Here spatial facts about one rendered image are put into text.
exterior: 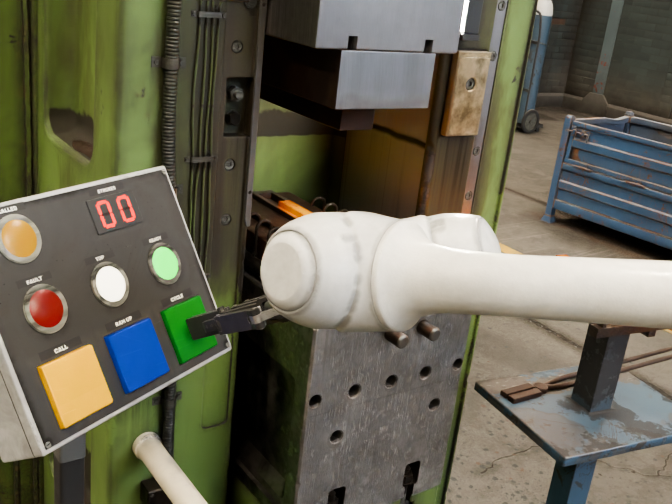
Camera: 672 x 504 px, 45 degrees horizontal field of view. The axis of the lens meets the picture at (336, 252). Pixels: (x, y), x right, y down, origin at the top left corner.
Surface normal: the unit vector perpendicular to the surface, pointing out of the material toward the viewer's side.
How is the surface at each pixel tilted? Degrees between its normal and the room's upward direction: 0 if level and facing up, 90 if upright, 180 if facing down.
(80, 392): 60
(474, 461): 0
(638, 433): 0
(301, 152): 90
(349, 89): 90
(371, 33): 90
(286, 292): 76
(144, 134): 90
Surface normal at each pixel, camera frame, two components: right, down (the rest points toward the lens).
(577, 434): 0.11, -0.93
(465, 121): 0.57, 0.34
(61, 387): 0.80, -0.24
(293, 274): -0.70, -0.02
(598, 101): -0.83, 0.11
